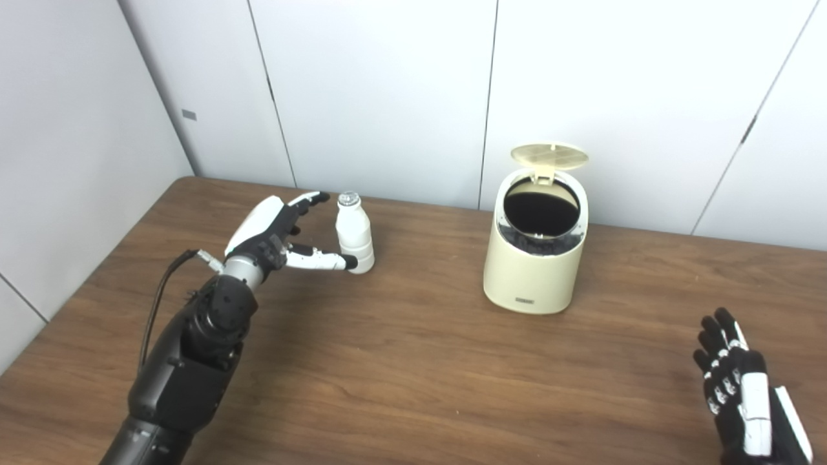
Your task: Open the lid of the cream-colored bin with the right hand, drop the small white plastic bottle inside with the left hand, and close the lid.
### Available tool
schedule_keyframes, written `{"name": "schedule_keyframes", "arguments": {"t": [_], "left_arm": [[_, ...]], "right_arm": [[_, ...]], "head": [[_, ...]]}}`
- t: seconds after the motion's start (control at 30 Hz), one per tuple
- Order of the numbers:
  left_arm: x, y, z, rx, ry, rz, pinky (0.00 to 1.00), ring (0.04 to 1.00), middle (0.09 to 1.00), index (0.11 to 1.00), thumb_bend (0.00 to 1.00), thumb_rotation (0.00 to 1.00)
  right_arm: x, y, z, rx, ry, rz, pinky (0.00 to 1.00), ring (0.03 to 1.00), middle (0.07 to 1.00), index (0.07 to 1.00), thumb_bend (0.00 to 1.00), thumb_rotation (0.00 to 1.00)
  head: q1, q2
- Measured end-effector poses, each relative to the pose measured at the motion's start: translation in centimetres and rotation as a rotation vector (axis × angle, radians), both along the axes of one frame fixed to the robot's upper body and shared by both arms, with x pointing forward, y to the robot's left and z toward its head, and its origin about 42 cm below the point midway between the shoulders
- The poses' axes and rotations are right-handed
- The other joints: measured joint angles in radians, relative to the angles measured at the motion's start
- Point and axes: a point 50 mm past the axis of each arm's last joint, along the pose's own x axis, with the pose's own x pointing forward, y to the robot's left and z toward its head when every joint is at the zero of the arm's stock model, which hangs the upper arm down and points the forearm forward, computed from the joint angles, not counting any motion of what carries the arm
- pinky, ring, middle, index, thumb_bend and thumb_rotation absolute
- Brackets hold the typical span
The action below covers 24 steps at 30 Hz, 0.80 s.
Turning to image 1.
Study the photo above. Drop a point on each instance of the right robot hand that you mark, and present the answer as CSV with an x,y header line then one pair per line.
x,y
749,400

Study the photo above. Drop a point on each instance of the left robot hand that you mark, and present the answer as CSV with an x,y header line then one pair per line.
x,y
261,223

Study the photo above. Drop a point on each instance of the small white plastic bottle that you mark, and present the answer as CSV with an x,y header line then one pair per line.
x,y
355,236

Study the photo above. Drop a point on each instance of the cream-colored bin body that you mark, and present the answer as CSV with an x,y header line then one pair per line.
x,y
533,278

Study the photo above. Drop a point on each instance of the cream round bin lid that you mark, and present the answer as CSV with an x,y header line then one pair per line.
x,y
549,155

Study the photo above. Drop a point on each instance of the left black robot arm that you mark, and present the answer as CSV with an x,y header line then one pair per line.
x,y
194,349

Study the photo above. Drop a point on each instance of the black bin liner bag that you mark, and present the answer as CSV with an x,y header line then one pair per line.
x,y
539,244

